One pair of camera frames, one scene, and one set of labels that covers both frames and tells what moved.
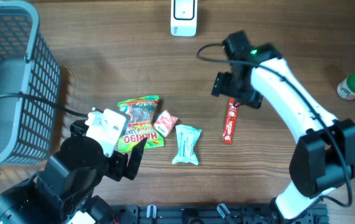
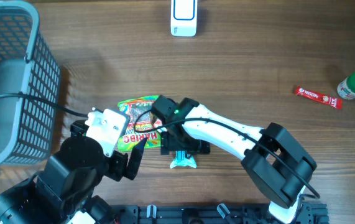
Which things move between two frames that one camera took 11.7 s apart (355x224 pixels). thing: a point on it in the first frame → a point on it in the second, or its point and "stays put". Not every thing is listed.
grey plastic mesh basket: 14,56 stays put
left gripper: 120,159 stays put
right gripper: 221,86 → 168,143
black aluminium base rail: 209,214 stays put
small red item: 227,135 → 334,102
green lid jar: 354,85 stays put
